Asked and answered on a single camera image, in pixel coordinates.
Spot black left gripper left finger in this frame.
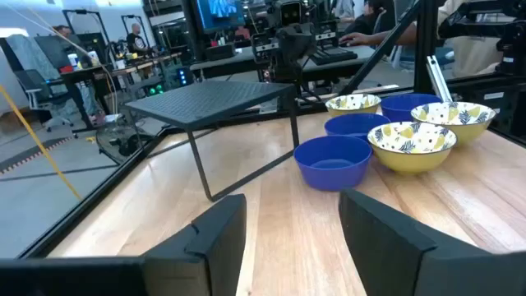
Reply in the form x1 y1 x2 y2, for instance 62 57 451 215
0 193 247 296

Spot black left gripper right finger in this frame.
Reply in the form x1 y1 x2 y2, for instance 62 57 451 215
339 188 526 296

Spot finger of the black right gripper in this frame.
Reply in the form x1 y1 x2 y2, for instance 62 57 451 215
314 20 340 53
250 31 281 63

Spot yellow patterned mini bowl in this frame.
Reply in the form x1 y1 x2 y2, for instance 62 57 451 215
325 93 382 119
367 121 458 174
410 101 497 147

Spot blue mini bowl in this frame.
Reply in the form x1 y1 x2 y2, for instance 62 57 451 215
324 113 391 144
293 135 373 192
381 93 443 123

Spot black keyboard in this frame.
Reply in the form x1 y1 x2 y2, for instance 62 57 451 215
308 46 359 67

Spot grey office desk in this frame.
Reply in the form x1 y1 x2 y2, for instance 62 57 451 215
189 44 377 81

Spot person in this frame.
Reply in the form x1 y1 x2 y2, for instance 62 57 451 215
52 24 74 40
343 0 390 38
339 0 509 79
126 22 150 55

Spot black box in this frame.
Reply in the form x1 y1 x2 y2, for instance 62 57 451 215
204 43 238 62

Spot black perforated metal shelf riser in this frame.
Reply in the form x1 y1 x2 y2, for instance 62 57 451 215
124 80 301 202

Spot silver aluminium extrusion piece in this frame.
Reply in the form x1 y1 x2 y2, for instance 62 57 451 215
426 55 453 104

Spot black work table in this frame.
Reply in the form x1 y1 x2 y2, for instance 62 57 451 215
59 52 184 132

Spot grey office chair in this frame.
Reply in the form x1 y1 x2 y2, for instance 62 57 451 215
14 68 79 139

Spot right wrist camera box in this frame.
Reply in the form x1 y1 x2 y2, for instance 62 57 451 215
279 0 304 26

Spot wall monitor with blue screen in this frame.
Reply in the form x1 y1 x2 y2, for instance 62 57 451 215
192 0 247 34

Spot yellow cord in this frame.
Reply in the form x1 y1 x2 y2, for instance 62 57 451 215
0 84 82 201

